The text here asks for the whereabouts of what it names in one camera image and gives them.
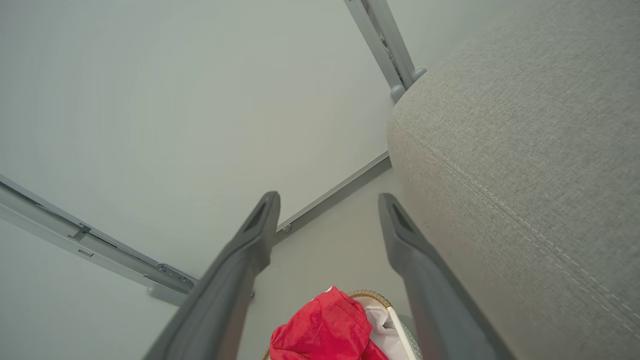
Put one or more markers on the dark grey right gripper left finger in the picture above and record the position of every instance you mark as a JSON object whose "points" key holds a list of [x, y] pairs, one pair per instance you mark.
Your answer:
{"points": [[225, 300]]}

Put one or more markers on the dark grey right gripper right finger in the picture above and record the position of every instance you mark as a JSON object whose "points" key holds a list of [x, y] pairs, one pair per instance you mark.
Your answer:
{"points": [[435, 300]]}

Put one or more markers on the red cloth item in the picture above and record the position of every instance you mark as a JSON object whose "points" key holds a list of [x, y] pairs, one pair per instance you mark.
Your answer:
{"points": [[325, 330]]}

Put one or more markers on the grey fabric sofa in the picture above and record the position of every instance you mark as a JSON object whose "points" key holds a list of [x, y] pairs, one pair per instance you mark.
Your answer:
{"points": [[525, 150]]}

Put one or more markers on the wicker-rimmed white laundry basket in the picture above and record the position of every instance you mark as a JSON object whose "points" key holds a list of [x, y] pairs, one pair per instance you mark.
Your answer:
{"points": [[402, 332]]}

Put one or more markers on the white basket liner cloth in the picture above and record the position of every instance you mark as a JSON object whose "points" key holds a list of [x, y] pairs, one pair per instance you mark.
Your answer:
{"points": [[382, 330]]}

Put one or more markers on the grey aluminium floor rail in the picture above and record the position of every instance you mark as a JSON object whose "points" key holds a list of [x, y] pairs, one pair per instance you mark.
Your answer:
{"points": [[335, 192]]}

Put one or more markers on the grey aluminium frame post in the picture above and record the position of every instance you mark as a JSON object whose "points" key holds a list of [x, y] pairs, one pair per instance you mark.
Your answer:
{"points": [[75, 230], [382, 35]]}

